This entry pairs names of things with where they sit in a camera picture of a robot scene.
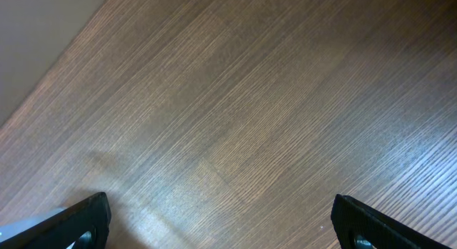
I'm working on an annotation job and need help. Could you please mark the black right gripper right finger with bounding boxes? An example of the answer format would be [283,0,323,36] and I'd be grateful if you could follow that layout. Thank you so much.
[331,194,449,249]

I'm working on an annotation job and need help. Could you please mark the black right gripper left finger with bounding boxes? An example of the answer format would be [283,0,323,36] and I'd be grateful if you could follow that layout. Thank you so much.
[1,192,111,249]

